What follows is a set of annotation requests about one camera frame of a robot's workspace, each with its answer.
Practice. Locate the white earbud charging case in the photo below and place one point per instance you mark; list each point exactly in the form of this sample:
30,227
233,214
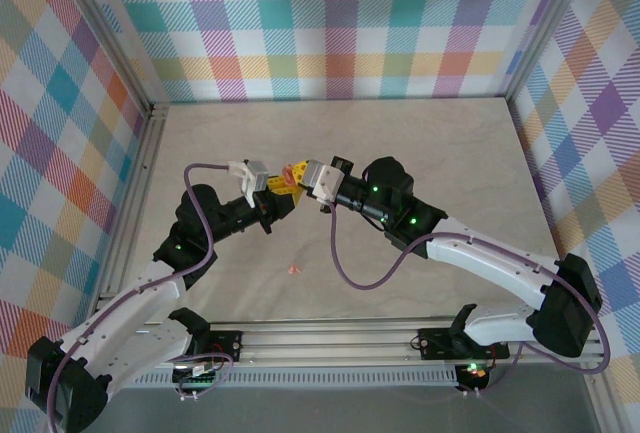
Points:
288,172

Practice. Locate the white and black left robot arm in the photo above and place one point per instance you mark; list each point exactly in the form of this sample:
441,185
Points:
125,313

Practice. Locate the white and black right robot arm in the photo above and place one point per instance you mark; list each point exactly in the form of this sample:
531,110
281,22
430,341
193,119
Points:
490,258

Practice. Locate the small pink earbud piece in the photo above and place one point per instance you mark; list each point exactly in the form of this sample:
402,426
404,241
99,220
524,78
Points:
295,269

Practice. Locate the green circuit board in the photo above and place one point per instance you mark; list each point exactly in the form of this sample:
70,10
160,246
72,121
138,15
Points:
200,378

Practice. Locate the grey metal shelf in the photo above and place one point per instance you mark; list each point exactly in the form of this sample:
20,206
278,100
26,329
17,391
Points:
325,413

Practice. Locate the aluminium frame side rail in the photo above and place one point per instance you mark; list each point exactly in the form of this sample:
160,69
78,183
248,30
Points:
135,193
605,403

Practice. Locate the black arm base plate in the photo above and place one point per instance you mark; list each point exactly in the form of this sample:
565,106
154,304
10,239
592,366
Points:
435,343
227,345

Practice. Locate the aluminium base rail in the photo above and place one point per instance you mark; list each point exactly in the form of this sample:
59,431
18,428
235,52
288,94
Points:
325,340

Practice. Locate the aluminium frame post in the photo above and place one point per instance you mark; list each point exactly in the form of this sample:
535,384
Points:
550,23
110,38

